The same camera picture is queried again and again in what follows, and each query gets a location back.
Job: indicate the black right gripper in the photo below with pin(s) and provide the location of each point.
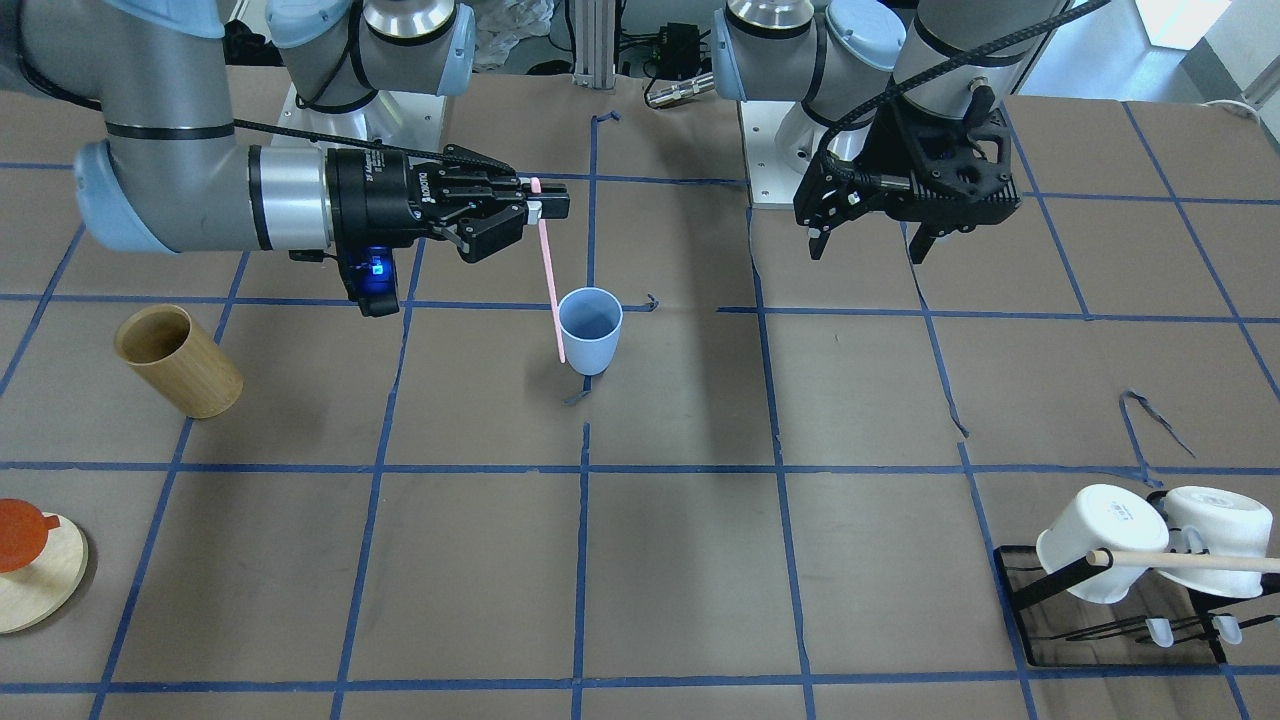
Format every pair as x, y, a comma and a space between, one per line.
378, 200

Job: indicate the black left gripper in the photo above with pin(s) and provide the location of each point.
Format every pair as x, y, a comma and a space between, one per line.
886, 147

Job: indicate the pink chopstick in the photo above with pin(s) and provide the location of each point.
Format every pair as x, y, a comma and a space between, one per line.
550, 278

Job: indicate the light blue plastic cup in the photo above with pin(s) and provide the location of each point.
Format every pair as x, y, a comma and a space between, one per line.
591, 320

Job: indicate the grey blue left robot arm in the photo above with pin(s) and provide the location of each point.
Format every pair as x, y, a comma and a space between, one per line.
845, 61

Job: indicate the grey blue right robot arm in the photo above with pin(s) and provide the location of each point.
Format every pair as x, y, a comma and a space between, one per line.
170, 175

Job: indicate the bamboo wooden cup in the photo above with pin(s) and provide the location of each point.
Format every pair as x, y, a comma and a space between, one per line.
172, 352

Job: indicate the silver metal connector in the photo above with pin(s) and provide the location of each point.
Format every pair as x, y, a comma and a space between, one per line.
680, 91

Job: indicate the crumpled clear plastic bag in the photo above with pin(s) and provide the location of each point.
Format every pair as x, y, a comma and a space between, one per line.
502, 25

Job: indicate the black power adapter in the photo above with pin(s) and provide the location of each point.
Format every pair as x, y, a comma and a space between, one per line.
676, 52

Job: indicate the black cloth bundle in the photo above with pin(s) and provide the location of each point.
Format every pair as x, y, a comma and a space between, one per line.
243, 47

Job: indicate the white ceramic mug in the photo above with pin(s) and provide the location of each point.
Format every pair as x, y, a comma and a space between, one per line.
1101, 516
1219, 522

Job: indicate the wooden rack dowel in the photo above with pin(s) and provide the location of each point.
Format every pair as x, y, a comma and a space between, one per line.
1106, 558

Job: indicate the orange silicone lid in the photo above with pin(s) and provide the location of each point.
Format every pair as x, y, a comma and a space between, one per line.
24, 533

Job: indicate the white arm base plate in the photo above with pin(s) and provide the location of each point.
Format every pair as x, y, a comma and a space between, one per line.
770, 160
412, 121

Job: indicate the aluminium frame post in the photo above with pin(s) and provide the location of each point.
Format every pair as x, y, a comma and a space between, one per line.
595, 38

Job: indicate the black wire mug rack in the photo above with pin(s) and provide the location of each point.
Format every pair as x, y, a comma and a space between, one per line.
1083, 616

